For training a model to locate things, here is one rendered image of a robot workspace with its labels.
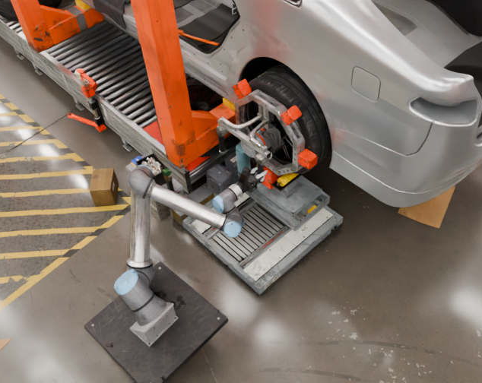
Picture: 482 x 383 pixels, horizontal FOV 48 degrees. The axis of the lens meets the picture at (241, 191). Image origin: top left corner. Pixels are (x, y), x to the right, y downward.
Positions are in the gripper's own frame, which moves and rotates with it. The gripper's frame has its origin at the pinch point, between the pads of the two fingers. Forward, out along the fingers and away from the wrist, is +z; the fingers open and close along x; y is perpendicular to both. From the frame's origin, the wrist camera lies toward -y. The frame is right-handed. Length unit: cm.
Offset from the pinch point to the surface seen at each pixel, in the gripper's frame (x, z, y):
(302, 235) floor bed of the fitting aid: 13, 22, 75
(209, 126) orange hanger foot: -62, 11, 13
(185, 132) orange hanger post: -60, -10, 3
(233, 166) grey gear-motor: -43, 13, 40
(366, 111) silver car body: 42, 33, -48
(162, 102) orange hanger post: -66, -19, -24
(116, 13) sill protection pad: -196, 33, -6
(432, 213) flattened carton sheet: 63, 105, 82
